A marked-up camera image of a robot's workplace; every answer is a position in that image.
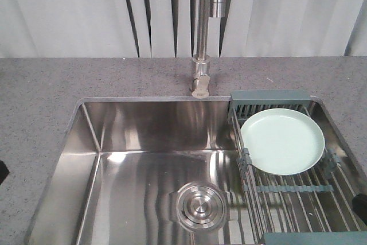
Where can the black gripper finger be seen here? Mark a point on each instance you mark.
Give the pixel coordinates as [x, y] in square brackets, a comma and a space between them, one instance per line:
[4, 171]
[359, 206]

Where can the light green round plate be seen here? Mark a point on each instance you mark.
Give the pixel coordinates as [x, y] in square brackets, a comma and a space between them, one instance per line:
[282, 141]

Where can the stainless steel sink basin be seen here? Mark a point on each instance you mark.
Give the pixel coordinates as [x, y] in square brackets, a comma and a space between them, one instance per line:
[122, 157]

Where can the sink drain strainer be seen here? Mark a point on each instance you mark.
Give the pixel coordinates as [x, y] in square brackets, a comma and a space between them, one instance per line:
[199, 206]

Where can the white pleated curtain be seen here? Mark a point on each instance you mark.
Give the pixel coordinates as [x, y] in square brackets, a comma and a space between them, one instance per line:
[168, 28]

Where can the chrome kitchen faucet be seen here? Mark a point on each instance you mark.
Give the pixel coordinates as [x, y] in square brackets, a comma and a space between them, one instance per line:
[201, 61]

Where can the grey wire dish drying rack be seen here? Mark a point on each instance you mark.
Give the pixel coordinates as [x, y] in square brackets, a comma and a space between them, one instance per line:
[312, 207]

